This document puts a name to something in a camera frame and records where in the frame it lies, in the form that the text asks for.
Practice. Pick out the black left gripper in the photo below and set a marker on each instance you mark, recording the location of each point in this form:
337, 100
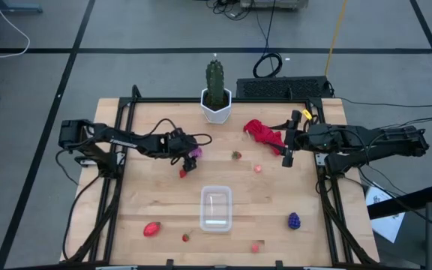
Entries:
178, 144

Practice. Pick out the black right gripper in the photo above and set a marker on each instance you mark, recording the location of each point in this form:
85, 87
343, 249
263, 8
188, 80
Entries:
302, 138

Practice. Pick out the small red toy strawberry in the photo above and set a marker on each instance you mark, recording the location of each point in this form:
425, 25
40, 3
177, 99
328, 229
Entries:
236, 155
182, 173

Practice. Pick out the purple white striped toy onion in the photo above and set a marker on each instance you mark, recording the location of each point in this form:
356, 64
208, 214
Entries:
198, 152

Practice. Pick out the small toy strawberry with stem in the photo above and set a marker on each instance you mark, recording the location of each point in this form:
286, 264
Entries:
186, 237

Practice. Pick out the large red toy strawberry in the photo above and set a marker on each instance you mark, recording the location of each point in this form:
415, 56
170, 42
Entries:
152, 228

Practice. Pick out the purple toy grape bunch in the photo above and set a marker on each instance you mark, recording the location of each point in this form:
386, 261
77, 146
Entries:
294, 221

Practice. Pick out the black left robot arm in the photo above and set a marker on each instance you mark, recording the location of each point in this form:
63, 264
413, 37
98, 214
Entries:
126, 140

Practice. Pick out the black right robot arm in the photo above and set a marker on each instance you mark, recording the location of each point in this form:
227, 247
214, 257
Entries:
369, 137

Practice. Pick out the clear plastic tupperware container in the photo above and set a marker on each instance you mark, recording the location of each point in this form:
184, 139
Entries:
216, 208

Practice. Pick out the red cloth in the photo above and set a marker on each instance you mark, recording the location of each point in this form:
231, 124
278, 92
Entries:
263, 133

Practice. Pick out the pink toy peach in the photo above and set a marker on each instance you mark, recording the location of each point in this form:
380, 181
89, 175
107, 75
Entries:
255, 248
257, 168

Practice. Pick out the white hexagonal plant pot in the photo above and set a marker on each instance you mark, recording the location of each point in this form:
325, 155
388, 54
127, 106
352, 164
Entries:
216, 114

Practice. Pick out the green cactus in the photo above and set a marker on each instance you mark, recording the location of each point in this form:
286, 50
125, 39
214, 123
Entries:
215, 80

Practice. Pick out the white paper sheet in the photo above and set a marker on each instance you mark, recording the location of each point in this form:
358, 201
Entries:
384, 221

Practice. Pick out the gray device box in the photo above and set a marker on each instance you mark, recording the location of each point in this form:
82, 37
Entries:
274, 3

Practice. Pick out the black aluminium table frame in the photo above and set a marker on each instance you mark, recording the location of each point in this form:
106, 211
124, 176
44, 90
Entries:
219, 100

